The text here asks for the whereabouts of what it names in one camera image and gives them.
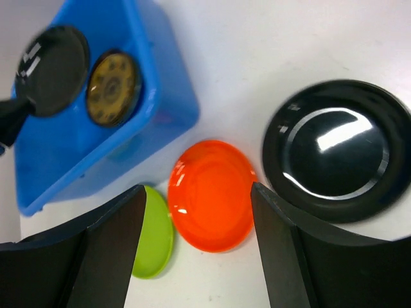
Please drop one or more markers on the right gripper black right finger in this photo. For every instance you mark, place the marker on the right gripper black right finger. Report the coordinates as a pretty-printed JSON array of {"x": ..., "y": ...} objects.
[{"x": 308, "y": 262}]

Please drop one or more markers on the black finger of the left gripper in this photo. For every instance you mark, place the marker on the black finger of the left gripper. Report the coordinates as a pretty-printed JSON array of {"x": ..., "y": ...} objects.
[{"x": 14, "y": 113}]

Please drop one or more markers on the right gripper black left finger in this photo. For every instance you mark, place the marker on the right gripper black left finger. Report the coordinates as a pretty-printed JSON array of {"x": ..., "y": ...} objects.
[{"x": 84, "y": 262}]

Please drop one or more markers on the black plate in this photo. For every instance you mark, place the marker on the black plate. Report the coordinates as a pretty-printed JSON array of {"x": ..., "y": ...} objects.
[
  {"x": 53, "y": 69},
  {"x": 339, "y": 150}
]

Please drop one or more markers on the yellow patterned plate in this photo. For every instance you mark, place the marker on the yellow patterned plate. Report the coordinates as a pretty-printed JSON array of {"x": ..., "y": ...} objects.
[{"x": 114, "y": 88}]

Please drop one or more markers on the blue plastic bin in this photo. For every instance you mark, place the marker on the blue plastic bin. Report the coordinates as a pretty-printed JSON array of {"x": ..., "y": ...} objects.
[{"x": 68, "y": 156}]

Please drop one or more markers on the green plate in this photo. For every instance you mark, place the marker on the green plate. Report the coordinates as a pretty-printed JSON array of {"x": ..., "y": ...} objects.
[{"x": 156, "y": 239}]

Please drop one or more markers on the orange plate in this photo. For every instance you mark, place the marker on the orange plate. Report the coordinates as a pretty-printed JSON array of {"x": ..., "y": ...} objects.
[{"x": 209, "y": 196}]

